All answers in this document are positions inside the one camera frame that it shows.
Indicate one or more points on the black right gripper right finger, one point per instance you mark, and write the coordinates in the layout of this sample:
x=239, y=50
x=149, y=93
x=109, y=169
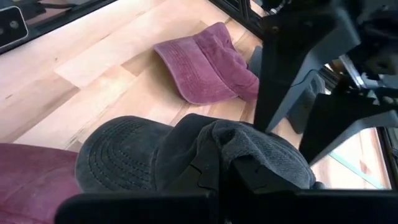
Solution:
x=311, y=208

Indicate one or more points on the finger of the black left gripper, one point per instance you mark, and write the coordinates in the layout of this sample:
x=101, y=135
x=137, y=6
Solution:
x=342, y=118
x=286, y=56

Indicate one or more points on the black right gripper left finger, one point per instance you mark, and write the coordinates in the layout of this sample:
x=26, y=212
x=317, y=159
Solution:
x=140, y=208

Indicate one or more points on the maroon baseball cap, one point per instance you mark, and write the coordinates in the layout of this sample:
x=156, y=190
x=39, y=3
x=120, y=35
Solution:
x=31, y=180
x=205, y=68

